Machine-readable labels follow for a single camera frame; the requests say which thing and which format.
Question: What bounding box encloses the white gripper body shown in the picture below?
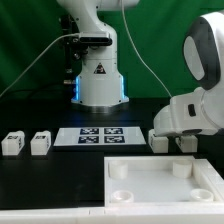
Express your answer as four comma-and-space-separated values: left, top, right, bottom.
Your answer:
153, 87, 224, 137

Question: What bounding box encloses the white square tabletop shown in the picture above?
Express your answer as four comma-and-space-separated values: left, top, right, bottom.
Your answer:
104, 156, 224, 207

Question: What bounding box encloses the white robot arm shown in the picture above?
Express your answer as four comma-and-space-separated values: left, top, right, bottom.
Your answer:
56, 0, 224, 136

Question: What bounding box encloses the white obstacle fence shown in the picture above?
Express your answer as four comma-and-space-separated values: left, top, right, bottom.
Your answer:
0, 158, 224, 224

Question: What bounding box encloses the white sheet with tags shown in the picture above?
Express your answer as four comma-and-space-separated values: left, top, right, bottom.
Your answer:
54, 127, 145, 146

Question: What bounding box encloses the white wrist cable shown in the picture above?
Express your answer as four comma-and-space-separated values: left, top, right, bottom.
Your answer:
119, 0, 173, 98

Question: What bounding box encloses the black camera on stand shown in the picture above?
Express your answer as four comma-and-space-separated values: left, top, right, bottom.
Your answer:
79, 32, 112, 46

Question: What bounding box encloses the grey camera cable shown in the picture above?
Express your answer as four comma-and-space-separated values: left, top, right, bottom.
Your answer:
0, 32, 81, 99

